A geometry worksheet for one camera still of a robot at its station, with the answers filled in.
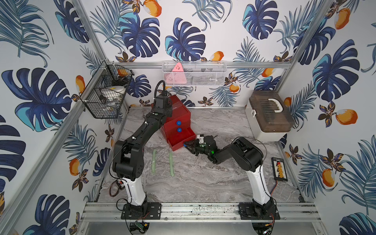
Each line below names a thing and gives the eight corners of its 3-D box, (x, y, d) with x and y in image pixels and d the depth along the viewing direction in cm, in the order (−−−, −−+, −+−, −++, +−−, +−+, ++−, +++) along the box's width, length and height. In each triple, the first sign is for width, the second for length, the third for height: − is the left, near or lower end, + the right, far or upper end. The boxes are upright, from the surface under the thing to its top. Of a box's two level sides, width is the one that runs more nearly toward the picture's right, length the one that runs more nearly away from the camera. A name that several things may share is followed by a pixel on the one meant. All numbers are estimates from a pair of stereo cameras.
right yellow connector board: (274, 179, 87) (275, 178, 85) (270, 158, 96) (272, 156, 94) (286, 182, 86) (288, 180, 84) (281, 160, 95) (283, 158, 93)
